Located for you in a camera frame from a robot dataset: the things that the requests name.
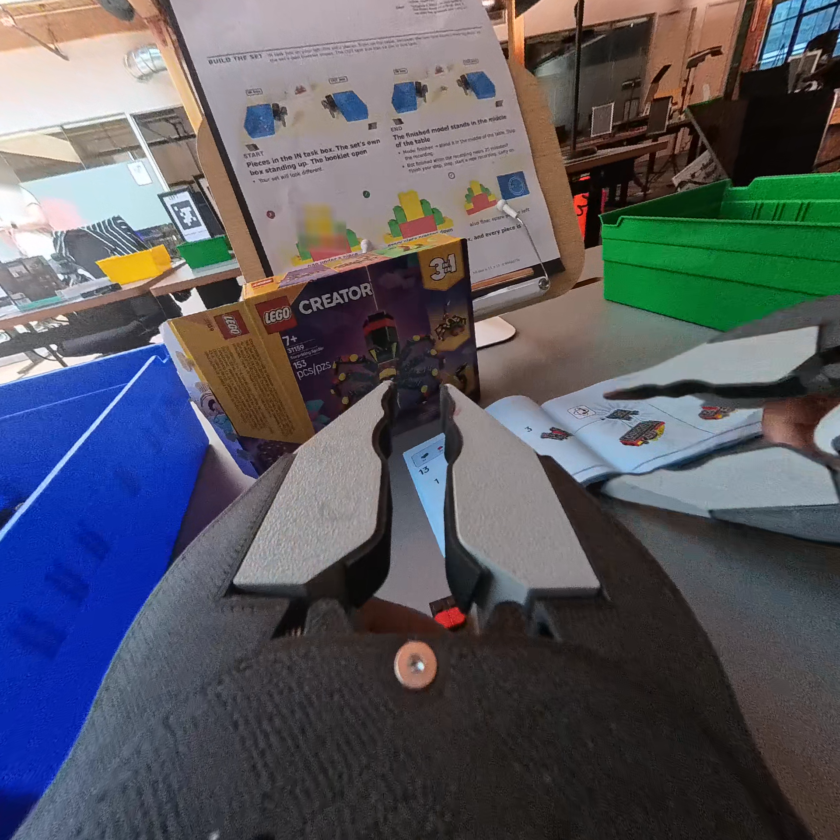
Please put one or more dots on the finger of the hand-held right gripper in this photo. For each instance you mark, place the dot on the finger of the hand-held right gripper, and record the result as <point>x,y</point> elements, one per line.
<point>754,358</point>
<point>741,485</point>

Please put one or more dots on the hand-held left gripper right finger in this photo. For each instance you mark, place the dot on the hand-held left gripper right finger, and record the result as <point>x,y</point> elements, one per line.
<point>518,518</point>

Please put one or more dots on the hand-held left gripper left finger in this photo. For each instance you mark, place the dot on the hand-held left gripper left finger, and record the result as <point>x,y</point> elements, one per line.
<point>315,512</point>

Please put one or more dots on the black plate with red tiles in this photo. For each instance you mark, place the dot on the black plate with red tiles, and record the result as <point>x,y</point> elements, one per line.
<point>451,617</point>

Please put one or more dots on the blue plastic bin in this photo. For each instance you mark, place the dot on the blue plastic bin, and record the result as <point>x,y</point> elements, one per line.
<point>79,525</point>

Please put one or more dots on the purple yellow lego box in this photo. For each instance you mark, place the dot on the purple yellow lego box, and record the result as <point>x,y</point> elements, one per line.
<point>367,328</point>

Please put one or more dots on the stacked green plastic bins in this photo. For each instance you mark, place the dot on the stacked green plastic bins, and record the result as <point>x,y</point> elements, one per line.
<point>689,275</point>

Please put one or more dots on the open instruction booklet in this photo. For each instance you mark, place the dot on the open instruction booklet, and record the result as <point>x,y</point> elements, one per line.
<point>590,423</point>

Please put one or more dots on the white stand base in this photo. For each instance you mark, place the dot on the white stand base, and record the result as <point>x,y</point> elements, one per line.
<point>492,331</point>

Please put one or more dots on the black slanted equipment cabinet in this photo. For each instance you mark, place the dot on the black slanted equipment cabinet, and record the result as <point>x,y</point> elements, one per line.
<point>774,131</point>

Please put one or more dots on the long wooden bench table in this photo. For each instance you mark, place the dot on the long wooden bench table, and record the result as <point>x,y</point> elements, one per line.
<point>617,157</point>

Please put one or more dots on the pale work table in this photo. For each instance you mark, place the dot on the pale work table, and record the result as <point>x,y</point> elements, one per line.
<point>197,275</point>

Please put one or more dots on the small green plastic bin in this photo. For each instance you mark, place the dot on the small green plastic bin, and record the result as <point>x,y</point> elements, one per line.
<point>205,253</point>

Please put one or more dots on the white square fan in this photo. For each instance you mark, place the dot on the white square fan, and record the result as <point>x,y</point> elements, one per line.
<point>602,119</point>

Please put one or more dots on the yellow plastic bin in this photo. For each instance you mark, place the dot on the yellow plastic bin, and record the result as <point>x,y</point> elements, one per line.
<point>134,264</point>

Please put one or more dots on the wooden work table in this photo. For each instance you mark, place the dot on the wooden work table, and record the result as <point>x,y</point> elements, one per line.
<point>79,298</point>

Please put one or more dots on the black white marker tag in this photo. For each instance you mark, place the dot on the black white marker tag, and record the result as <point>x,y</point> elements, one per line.
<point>190,216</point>

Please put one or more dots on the blue paned window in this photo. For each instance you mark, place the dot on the blue paned window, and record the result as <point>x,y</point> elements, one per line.
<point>797,29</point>

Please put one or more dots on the printed instruction poster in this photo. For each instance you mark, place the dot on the printed instruction poster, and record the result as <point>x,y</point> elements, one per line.
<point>341,164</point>

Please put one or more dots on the black round ceiling fixture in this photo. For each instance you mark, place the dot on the black round ceiling fixture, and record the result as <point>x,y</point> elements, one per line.
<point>118,8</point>

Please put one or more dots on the silver air duct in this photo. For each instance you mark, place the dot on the silver air duct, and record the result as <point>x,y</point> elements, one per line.
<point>144,64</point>

